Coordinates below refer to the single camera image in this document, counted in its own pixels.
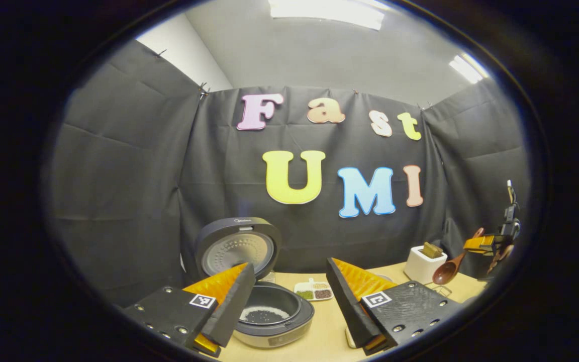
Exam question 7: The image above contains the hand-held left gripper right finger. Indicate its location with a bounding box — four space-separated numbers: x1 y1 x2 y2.
326 257 466 355

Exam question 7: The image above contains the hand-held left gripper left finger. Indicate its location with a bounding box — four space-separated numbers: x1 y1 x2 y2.
121 261 256 357

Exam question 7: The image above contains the small white rice portion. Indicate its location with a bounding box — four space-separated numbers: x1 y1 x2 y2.
239 306 290 324

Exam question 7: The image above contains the brown wooden spoon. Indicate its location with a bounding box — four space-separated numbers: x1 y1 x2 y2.
432 227 485 286

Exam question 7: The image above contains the grey rice cooker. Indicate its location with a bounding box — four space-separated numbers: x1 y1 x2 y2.
194 217 315 349

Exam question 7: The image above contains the white divided bean dish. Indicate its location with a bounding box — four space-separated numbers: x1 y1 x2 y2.
294 278 334 302

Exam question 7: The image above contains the white toaster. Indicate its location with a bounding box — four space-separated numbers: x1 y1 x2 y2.
404 245 448 285

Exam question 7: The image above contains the black backdrop cloth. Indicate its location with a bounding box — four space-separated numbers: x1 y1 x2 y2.
51 40 529 307

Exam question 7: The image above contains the large ceiling light panel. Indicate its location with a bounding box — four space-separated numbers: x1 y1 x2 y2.
268 0 385 31

